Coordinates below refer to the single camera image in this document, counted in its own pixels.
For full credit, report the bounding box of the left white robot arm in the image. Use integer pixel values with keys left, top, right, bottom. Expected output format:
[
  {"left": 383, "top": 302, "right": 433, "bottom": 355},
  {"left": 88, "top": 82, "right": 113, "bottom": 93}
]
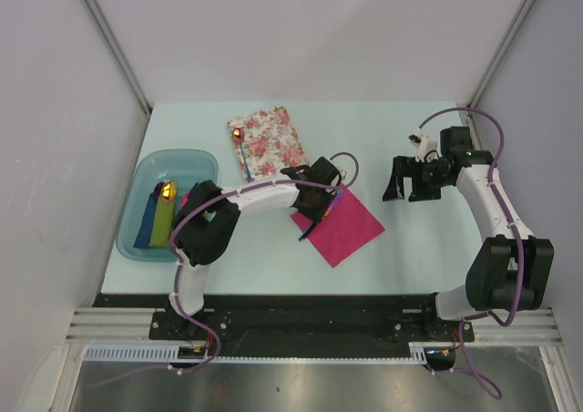
[{"left": 169, "top": 157, "right": 343, "bottom": 339}]

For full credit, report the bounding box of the green rolled napkin bundle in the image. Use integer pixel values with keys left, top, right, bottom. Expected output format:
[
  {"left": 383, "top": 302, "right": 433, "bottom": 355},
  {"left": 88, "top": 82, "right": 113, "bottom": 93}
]
[{"left": 148, "top": 180, "right": 178, "bottom": 248}]

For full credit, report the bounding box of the floral rectangular tray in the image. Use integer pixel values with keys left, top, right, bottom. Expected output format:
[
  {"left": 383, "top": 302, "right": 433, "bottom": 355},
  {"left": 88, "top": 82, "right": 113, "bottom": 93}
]
[{"left": 227, "top": 106, "right": 309, "bottom": 181}]

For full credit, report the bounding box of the magenta paper napkin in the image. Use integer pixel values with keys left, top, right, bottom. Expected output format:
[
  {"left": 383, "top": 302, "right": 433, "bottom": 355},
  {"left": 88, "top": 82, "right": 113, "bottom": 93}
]
[{"left": 291, "top": 190, "right": 385, "bottom": 268}]

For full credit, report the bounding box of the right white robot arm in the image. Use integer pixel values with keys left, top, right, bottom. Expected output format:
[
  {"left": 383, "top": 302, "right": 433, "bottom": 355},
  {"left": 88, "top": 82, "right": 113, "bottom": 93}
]
[{"left": 383, "top": 127, "right": 555, "bottom": 340}]

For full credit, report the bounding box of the teal translucent plastic bin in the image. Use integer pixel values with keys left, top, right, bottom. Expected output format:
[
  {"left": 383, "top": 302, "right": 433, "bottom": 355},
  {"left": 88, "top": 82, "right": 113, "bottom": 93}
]
[{"left": 116, "top": 149, "right": 218, "bottom": 263}]

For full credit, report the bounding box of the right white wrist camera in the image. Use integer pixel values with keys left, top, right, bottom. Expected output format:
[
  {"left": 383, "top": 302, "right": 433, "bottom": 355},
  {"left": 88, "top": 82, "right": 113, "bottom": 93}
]
[{"left": 408, "top": 129, "right": 439, "bottom": 163}]

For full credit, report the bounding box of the white slotted cable duct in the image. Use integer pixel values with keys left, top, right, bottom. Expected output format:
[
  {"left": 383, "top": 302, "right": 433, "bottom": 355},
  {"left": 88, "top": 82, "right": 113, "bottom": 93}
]
[{"left": 83, "top": 344, "right": 427, "bottom": 365}]

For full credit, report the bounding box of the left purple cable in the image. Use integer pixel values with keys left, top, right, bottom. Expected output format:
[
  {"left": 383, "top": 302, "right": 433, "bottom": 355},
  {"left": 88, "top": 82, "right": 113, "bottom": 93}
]
[{"left": 86, "top": 151, "right": 359, "bottom": 388}]

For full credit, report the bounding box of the iridescent rainbow spoon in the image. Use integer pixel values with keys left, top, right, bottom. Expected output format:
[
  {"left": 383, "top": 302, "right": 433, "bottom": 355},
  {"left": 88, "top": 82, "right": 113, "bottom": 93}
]
[{"left": 232, "top": 128, "right": 252, "bottom": 182}]

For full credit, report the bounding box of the blue rolled napkin bundle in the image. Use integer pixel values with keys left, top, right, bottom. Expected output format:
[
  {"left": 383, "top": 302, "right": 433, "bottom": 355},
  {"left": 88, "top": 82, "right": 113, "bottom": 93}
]
[{"left": 133, "top": 182, "right": 163, "bottom": 249}]

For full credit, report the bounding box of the aluminium frame rail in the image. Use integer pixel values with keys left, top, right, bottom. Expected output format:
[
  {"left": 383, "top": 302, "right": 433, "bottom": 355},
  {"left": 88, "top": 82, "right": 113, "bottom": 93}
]
[{"left": 66, "top": 308, "right": 159, "bottom": 345}]

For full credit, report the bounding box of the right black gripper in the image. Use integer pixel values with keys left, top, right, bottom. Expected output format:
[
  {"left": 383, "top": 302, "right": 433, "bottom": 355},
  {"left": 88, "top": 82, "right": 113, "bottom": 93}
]
[{"left": 383, "top": 155, "right": 452, "bottom": 202}]

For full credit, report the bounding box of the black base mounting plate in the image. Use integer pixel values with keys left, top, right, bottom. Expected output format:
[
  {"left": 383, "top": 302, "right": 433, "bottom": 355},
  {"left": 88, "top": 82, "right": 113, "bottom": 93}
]
[{"left": 94, "top": 294, "right": 475, "bottom": 359}]

